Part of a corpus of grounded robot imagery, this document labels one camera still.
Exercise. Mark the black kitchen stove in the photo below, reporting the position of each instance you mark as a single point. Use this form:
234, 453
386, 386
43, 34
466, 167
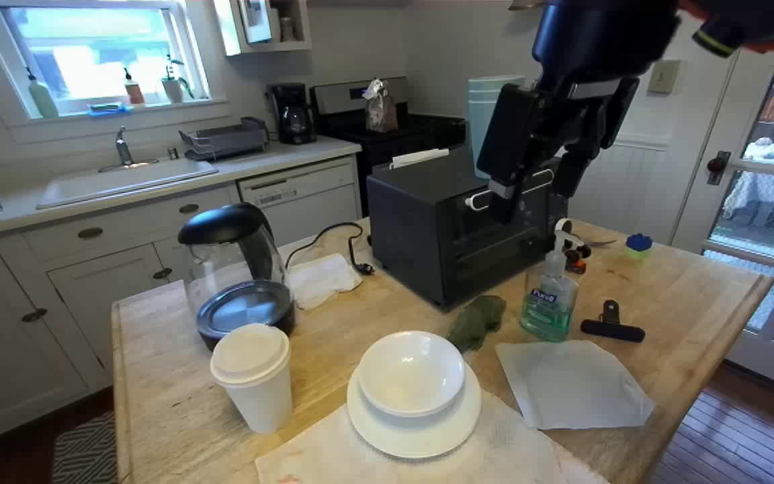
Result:
340, 111

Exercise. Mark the clear plastic bag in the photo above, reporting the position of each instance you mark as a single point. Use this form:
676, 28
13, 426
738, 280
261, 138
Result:
321, 277

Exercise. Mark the stacked teal cups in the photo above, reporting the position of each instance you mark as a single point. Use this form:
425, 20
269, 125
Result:
482, 98

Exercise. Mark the white plate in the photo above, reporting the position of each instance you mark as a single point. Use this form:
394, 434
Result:
415, 440

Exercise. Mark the green cloth rag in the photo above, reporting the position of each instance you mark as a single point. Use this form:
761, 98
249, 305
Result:
477, 320

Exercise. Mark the black toaster oven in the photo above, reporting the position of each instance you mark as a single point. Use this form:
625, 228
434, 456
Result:
435, 245

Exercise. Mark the chrome faucet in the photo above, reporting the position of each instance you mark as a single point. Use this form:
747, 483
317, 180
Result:
122, 149

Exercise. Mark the white folded napkin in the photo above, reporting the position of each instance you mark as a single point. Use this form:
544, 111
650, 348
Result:
574, 386

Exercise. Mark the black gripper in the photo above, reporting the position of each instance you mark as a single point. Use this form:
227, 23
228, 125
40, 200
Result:
566, 128

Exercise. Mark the grey dish rack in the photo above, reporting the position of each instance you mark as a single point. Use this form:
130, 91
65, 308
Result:
245, 136

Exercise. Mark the black binder clip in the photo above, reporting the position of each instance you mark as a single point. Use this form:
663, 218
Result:
607, 323

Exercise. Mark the green hand soap bottle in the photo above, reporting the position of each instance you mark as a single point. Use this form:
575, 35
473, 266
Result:
548, 302

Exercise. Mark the small red black object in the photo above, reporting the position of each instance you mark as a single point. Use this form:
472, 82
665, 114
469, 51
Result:
575, 257

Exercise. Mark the black glass electric kettle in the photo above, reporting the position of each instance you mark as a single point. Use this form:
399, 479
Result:
234, 273

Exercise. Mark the white foam cup with lid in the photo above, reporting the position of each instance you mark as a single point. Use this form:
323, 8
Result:
254, 367

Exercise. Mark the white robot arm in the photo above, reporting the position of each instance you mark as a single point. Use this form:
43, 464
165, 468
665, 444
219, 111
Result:
593, 56

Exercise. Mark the white dishwasher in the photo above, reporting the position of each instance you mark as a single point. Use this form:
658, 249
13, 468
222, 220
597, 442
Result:
304, 200

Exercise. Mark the white kitchen sink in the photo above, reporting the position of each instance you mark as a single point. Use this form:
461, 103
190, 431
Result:
118, 180

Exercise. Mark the white bowl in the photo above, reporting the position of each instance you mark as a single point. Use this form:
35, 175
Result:
413, 375

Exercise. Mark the black coffee maker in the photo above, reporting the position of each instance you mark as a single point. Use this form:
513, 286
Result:
290, 109

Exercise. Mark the white paper towel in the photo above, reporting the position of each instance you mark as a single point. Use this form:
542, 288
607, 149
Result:
504, 450

